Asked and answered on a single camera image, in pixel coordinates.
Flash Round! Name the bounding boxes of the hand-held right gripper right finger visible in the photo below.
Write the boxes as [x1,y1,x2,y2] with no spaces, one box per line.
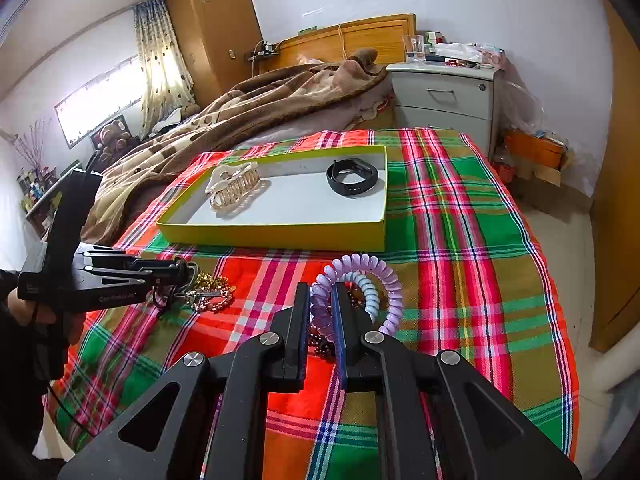
[331,282,583,480]

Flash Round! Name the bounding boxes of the wooden headboard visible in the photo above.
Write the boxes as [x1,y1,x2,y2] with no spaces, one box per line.
[260,13,417,73]

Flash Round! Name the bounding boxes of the black smart band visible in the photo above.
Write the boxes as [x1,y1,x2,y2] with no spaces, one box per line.
[326,158,379,197]

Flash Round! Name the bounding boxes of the purple spiral hair tie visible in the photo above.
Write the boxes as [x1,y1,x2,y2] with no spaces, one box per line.
[310,254,403,346]

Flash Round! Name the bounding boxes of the black beaded hair tie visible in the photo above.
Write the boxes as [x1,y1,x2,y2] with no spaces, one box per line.
[151,280,182,319]

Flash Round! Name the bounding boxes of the dotted curtain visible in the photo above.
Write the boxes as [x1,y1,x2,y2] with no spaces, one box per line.
[132,0,196,138]

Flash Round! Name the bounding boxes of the black cable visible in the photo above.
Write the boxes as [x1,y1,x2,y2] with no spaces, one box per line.
[46,377,97,438]

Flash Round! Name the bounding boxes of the wooden wardrobe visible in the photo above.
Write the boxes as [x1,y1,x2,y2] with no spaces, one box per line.
[166,0,265,108]

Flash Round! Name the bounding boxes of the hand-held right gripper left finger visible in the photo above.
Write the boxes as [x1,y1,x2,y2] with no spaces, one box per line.
[57,282,312,480]

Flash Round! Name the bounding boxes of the power strip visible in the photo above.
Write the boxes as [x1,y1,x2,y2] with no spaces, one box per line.
[245,42,279,62]

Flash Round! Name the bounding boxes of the cream hair claw clip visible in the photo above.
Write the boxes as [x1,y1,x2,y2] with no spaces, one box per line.
[204,160,271,218]

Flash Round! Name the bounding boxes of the brown patterned blanket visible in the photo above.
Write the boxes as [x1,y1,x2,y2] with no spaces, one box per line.
[80,49,396,247]

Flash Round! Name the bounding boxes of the grey nightstand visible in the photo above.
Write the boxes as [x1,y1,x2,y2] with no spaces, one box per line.
[386,62,506,161]

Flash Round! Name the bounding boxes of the rose gold sequin hair tie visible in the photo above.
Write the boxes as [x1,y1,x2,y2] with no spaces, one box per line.
[189,287,236,315]

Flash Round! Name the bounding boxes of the person's left hand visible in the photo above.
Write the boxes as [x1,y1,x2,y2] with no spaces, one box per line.
[6,287,85,347]

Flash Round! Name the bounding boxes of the clutter of small packages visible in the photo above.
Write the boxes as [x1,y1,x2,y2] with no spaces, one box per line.
[425,30,507,71]

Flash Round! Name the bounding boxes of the grey elastic hair tie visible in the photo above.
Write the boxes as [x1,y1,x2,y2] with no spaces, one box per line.
[172,256,202,291]

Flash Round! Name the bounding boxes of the yellow-green cardboard box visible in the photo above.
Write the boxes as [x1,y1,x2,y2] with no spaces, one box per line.
[156,145,389,252]

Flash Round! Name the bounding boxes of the brown teddy bear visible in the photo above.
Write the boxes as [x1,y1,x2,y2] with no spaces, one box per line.
[97,115,134,154]

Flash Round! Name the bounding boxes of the clear plastic bag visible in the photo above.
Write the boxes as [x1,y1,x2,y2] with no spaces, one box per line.
[495,75,547,137]

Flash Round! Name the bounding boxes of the wooden door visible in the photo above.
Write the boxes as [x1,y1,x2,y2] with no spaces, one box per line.
[590,0,640,353]

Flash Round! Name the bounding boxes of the person's left forearm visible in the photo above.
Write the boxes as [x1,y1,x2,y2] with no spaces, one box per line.
[0,269,67,466]

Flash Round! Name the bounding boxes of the orange box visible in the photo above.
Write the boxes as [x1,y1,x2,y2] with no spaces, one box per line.
[505,130,568,171]

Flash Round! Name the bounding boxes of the plaid blanket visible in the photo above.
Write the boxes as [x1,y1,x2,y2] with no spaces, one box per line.
[42,127,581,480]

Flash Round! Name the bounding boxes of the clear plastic cup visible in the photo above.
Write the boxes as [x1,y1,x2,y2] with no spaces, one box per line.
[402,35,426,64]

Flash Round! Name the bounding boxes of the light blue spiral hair tie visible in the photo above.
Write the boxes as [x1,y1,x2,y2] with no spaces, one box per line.
[340,271,383,322]

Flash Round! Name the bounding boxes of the dark red bead bracelet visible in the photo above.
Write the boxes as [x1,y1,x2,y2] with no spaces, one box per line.
[306,285,367,361]

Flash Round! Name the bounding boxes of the dried branches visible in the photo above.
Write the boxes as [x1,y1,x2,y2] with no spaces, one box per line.
[12,117,52,171]

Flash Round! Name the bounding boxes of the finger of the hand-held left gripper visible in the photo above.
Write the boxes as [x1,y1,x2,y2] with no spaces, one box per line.
[82,267,183,295]
[80,244,195,275]

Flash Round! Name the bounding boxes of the gold chain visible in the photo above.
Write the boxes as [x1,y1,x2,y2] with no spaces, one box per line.
[187,271,236,301]

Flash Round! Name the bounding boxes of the shelf with bottles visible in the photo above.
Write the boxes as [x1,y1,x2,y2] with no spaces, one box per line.
[17,160,83,241]

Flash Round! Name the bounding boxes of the window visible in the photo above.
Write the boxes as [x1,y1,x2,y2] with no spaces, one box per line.
[54,52,143,150]

